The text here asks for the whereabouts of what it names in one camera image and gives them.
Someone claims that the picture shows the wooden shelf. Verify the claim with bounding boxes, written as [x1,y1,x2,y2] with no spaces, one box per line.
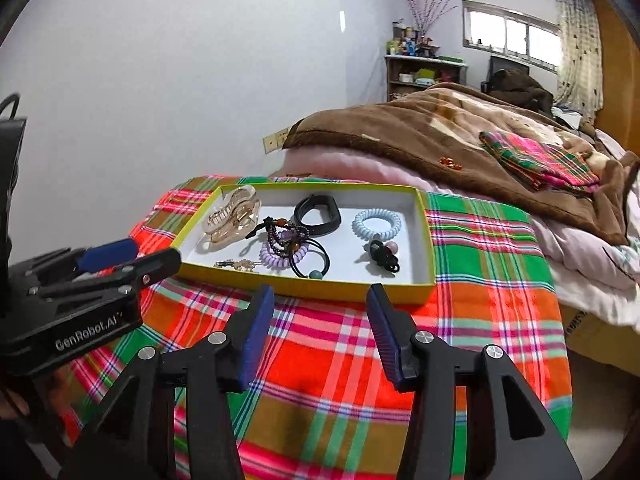
[384,54,468,103]

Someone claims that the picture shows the pink flower branches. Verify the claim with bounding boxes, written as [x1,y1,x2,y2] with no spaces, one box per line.
[406,0,458,36]

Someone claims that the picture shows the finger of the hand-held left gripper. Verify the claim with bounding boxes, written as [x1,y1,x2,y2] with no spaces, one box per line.
[30,238,140,277]
[37,247,182,302]

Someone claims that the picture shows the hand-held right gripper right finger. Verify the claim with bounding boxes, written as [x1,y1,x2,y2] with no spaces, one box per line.
[366,283,583,480]

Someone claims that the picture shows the folded plaid cloth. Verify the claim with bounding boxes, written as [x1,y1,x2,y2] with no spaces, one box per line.
[479,131,601,196]

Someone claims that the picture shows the black wristband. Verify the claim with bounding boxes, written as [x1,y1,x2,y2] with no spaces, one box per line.
[294,193,343,237]

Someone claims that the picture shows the dark jacket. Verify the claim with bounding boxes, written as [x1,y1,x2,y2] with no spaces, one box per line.
[487,69,553,111]

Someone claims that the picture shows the plaid blanket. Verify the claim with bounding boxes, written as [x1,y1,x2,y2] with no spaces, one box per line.
[50,175,573,480]

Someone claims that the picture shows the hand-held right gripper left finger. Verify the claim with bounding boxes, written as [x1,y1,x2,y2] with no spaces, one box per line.
[60,284,276,480]

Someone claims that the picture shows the wall outlet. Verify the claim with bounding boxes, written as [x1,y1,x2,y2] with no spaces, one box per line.
[263,129,291,153]

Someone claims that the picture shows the beige hair claw clip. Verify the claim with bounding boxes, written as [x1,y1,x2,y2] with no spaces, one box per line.
[200,185,262,253]

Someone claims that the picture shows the light blue spiral hair tie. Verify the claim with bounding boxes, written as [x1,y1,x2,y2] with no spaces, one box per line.
[352,207,402,241]

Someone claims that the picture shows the black monitor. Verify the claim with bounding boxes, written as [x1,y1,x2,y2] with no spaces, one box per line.
[489,55,530,81]

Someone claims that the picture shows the group of bottles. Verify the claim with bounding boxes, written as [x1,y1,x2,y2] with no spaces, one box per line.
[391,20,441,58]

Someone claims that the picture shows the gold hair pin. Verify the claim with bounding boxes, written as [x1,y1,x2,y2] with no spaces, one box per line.
[214,258,262,273]

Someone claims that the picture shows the patterned curtain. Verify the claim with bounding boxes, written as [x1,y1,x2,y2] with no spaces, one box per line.
[554,0,603,111]

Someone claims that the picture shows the black hair tie with bobbles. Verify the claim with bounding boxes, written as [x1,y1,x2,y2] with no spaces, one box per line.
[357,240,402,275]

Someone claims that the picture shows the purple spiral hair tie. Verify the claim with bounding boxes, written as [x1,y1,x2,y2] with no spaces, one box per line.
[259,227,307,270]

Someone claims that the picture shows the window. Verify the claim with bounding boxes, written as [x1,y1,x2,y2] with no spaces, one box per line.
[462,0,561,73]

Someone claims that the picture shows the yellow cardboard box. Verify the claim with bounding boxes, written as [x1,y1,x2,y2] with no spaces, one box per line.
[170,183,437,306]

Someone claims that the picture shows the person's left hand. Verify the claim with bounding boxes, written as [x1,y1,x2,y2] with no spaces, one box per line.
[0,393,30,420]

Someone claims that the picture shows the wooden wardrobe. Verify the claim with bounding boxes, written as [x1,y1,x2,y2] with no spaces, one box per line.
[592,0,640,156]

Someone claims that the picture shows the dark beaded bracelet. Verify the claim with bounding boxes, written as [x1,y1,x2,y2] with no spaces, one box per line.
[247,216,308,256]

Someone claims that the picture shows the brown blanket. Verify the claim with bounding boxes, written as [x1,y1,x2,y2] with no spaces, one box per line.
[282,82,640,247]

